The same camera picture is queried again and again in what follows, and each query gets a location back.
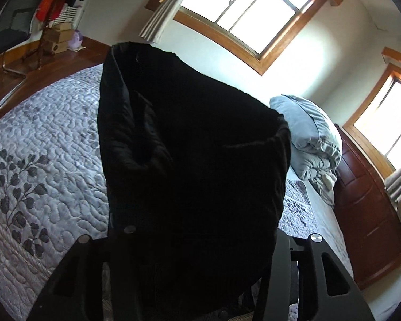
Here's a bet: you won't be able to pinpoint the black chair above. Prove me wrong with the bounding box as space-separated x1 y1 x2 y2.
0 0 53 112

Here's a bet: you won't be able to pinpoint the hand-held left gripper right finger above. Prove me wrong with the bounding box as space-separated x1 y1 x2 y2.
253 230 375 321

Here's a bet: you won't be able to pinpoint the white cloth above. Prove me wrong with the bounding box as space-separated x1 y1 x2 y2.
320 170 337 193

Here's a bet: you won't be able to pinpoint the wooden headboard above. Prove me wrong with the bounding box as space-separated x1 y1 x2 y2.
332 124 401 290

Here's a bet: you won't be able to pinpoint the large cardboard box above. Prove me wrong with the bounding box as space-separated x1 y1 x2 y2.
41 39 70 55

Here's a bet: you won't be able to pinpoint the grey duvet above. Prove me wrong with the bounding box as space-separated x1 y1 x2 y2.
269 94 342 205

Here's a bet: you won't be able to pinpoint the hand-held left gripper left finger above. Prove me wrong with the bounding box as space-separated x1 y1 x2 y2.
26 226 136 321

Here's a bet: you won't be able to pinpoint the striped curtain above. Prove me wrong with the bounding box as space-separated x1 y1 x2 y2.
138 0 192 45

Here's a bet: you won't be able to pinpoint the wooden coat rack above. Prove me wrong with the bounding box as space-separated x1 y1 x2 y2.
23 18 52 71

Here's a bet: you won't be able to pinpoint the small wooden window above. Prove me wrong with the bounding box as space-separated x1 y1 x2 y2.
342 47 401 178

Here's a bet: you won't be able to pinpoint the purple bag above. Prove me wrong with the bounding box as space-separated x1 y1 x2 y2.
69 29 85 51

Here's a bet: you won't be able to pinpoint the striped cloth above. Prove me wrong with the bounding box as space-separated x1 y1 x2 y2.
58 5 85 25

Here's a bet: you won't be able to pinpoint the grey patterned quilted bedspread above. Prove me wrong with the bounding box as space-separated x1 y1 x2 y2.
0 63 321 321

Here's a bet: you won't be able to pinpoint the black pants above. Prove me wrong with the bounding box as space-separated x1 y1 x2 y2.
97 42 292 321

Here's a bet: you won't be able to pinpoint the large wooden window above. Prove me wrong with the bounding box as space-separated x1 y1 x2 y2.
145 0 342 76

